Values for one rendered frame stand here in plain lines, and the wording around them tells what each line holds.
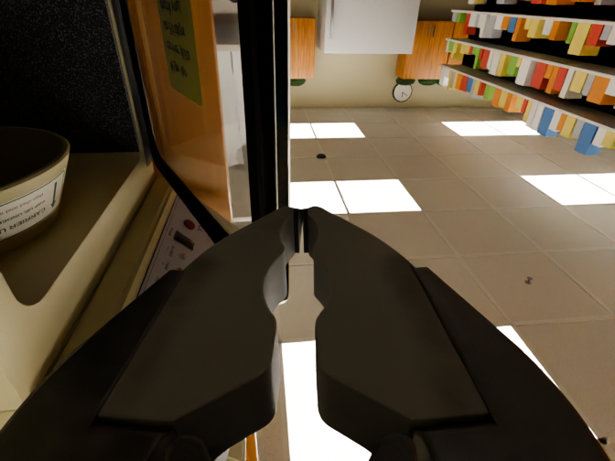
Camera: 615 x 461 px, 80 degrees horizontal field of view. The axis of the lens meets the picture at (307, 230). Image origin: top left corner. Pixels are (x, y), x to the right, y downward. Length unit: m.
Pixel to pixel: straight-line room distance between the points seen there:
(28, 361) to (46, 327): 0.02
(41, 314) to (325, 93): 5.73
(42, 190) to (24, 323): 0.10
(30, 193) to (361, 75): 5.76
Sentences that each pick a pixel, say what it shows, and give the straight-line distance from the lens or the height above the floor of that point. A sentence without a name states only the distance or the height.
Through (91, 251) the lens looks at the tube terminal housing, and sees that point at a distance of 0.34.
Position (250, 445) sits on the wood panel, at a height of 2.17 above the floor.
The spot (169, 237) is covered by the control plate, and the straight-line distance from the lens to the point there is 0.41.
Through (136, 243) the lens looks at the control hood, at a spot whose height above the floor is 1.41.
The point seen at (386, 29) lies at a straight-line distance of 5.27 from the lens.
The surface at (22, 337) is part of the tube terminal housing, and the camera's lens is 0.27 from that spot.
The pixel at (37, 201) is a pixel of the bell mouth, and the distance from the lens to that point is 0.33.
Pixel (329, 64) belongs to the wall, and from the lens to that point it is 5.85.
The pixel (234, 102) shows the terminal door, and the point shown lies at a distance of 0.22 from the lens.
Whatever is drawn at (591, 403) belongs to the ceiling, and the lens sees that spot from 2.11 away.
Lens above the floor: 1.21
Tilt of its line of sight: 32 degrees up
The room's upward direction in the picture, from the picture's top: 178 degrees counter-clockwise
